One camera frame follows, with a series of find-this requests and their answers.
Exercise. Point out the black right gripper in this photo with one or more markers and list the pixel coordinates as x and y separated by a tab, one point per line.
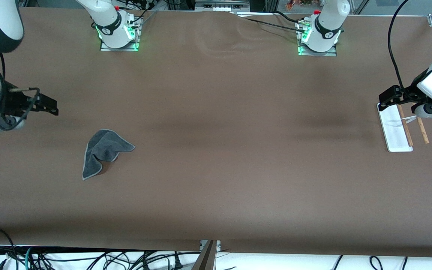
14	102

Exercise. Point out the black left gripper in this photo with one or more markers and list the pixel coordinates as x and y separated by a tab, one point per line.
410	92

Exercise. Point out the grey microfibre towel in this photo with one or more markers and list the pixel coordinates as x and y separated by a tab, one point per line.
103	148

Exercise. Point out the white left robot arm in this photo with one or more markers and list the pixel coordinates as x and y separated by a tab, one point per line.
326	26

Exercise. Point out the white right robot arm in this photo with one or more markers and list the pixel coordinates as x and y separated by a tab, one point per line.
109	22

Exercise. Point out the white towel rack wooden bars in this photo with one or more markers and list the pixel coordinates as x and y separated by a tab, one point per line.
396	131

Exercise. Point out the brown table cover sheet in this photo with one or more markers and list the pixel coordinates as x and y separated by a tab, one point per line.
216	168

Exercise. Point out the aluminium profile bar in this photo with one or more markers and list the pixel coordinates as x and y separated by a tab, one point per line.
205	258

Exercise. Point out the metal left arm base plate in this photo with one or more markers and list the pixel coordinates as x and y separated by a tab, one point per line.
302	51

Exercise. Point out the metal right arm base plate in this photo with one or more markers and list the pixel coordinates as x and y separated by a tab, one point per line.
133	45

